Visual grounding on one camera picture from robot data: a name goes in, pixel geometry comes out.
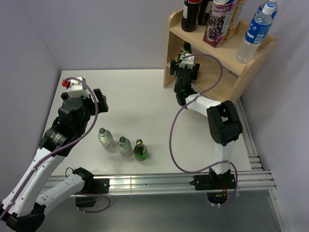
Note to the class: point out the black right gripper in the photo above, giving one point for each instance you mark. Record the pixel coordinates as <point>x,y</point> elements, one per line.
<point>173,66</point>

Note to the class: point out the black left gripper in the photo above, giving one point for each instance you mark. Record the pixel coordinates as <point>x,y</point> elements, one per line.
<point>102,105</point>

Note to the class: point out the green glass bottle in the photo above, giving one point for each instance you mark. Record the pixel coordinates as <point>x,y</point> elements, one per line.
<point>185,49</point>
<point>140,150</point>

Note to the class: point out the clear glass bottle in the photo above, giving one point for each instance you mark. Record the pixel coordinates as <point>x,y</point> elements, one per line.
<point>125,147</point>
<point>106,139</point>

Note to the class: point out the purple juice carton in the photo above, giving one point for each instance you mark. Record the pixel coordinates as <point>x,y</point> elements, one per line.
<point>219,21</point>

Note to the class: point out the cola glass bottle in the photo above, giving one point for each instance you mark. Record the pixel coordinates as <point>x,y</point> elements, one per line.
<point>190,11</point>
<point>204,12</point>

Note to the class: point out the orange juice carton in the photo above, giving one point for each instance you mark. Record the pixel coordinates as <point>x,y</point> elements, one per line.
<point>235,19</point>

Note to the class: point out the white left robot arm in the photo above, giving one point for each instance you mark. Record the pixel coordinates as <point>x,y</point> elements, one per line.
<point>26,207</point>

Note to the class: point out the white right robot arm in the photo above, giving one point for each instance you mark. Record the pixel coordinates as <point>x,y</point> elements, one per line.
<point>224,125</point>

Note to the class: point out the wooden shelf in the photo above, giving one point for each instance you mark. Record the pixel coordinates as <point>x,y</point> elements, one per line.
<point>220,74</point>

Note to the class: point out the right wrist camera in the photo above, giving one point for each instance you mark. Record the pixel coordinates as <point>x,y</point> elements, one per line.
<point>186,62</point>

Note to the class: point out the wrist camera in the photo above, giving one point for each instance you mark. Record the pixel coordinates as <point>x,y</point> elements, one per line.
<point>186,62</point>
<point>75,89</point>

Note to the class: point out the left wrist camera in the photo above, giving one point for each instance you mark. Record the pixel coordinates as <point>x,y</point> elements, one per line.
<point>75,89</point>

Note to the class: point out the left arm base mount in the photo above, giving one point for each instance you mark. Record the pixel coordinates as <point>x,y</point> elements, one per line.
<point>90,194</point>

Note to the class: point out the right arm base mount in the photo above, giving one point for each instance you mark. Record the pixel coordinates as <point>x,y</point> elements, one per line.
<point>220,183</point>

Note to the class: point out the aluminium mounting rail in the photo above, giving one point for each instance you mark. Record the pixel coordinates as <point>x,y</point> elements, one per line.
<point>143,184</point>

